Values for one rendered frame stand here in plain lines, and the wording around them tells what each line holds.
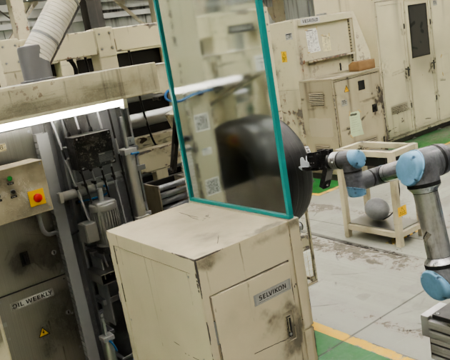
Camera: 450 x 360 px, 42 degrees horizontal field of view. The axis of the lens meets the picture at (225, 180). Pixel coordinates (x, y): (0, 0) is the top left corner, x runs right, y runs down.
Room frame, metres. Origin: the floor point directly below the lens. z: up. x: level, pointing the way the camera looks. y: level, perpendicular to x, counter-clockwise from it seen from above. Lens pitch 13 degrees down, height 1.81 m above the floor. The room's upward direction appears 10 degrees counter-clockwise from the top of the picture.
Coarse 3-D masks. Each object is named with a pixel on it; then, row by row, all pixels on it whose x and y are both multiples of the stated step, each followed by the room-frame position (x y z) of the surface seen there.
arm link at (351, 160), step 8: (344, 152) 2.37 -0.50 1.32; (352, 152) 2.33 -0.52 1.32; (360, 152) 2.33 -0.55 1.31; (336, 160) 2.38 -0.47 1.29; (344, 160) 2.34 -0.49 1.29; (352, 160) 2.31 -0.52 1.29; (360, 160) 2.32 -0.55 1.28; (344, 168) 2.35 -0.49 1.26; (352, 168) 2.33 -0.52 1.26; (360, 168) 2.34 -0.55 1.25
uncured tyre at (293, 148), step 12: (288, 132) 2.70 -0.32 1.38; (288, 144) 2.65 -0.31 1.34; (300, 144) 2.68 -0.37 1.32; (288, 156) 2.61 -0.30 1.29; (300, 156) 2.64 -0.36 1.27; (288, 168) 2.58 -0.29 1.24; (300, 180) 2.61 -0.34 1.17; (312, 180) 2.67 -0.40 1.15; (300, 192) 2.62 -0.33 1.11; (300, 204) 2.64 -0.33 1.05
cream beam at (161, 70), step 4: (156, 64) 2.97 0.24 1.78; (160, 64) 2.94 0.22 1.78; (156, 68) 2.99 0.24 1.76; (160, 68) 2.96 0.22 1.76; (164, 68) 2.93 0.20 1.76; (160, 72) 2.97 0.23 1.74; (164, 72) 2.94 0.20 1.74; (160, 76) 2.97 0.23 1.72; (164, 76) 2.94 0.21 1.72; (160, 80) 2.98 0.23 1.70; (164, 80) 2.95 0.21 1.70; (160, 84) 2.99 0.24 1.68; (164, 84) 2.95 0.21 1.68; (160, 88) 2.99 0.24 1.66; (164, 88) 2.96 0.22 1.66; (168, 88) 2.93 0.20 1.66; (156, 92) 3.02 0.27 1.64; (160, 92) 2.98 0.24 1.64; (164, 92) 2.95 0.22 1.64
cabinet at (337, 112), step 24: (336, 72) 7.76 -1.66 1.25; (360, 72) 7.24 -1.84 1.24; (312, 96) 7.22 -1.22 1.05; (336, 96) 6.97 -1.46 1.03; (360, 96) 7.21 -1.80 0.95; (312, 120) 7.26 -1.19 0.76; (336, 120) 6.95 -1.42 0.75; (360, 120) 7.18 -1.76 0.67; (384, 120) 7.46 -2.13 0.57; (312, 144) 7.31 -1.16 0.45; (336, 144) 6.98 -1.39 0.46
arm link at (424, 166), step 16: (432, 144) 2.05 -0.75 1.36; (400, 160) 2.01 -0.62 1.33; (416, 160) 1.95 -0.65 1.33; (432, 160) 1.97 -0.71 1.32; (400, 176) 2.01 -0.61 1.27; (416, 176) 1.94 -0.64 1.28; (432, 176) 1.95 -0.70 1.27; (416, 192) 1.97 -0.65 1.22; (432, 192) 1.96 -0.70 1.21; (416, 208) 1.99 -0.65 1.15; (432, 208) 1.95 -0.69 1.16; (432, 224) 1.94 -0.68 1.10; (432, 240) 1.94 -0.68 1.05; (448, 240) 1.95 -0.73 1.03; (432, 256) 1.94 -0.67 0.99; (448, 256) 1.93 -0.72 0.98; (432, 272) 1.92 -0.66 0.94; (448, 272) 1.90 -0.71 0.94; (432, 288) 1.92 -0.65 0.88; (448, 288) 1.88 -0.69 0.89
